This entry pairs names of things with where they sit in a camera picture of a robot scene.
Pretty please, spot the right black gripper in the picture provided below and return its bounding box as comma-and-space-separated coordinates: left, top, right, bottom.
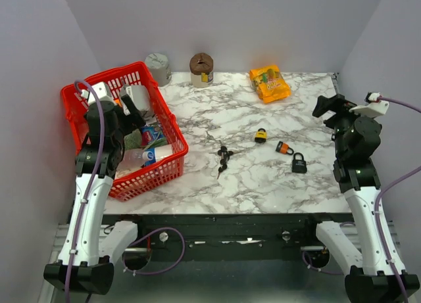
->
313, 93, 376, 158

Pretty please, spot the yellow padlock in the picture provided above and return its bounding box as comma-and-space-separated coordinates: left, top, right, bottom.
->
254, 128, 267, 144

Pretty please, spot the black key bunch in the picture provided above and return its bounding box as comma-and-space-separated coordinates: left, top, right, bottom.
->
217, 145, 234, 178

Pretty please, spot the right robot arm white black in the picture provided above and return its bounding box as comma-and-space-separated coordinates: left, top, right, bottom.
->
302, 93, 420, 302

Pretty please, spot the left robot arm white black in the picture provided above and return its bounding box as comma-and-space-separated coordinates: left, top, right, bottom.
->
43, 96, 146, 295

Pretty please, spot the green melon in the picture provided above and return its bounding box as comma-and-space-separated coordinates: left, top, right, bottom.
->
124, 129, 142, 150

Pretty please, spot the blue snack packet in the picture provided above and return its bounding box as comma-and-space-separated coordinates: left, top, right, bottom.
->
141, 125, 165, 147

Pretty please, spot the grey white carton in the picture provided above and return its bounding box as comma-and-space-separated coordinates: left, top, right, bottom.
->
119, 85, 154, 118

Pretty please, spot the clear plastic bottle blue label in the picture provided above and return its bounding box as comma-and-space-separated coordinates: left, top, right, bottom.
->
121, 144, 174, 169

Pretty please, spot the red plastic basket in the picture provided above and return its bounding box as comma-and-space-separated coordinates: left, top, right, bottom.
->
61, 61, 188, 202

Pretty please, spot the grey marbled cylinder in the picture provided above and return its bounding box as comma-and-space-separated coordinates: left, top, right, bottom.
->
145, 53, 172, 87

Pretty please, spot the orange snack bag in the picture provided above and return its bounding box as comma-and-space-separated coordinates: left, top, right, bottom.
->
249, 64, 291, 104

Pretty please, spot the orange padlock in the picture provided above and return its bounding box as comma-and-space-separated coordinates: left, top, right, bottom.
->
276, 141, 294, 155

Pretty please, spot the black padlock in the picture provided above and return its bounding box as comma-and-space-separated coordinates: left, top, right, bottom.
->
291, 152, 307, 174

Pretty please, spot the brown lidded white jar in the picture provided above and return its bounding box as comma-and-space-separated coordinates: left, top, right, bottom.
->
189, 53, 214, 88

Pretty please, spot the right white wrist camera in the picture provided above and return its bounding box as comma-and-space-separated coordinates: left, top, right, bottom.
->
349, 92, 389, 118

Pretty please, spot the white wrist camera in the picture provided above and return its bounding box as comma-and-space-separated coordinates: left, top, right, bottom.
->
349, 92, 389, 118
81, 82, 114, 106

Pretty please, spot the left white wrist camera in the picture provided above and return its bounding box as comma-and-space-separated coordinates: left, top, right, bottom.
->
81, 82, 114, 106

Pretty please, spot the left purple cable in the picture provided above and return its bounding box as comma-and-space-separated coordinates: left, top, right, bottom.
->
64, 80, 106, 303

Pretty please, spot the purple cable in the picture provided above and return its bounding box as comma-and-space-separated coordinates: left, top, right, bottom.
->
374, 97, 421, 303
64, 80, 106, 303

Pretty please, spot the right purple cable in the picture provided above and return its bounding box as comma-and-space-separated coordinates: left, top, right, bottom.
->
374, 97, 421, 303

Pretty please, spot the black mounting rail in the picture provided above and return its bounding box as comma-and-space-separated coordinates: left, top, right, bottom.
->
103, 213, 353, 262

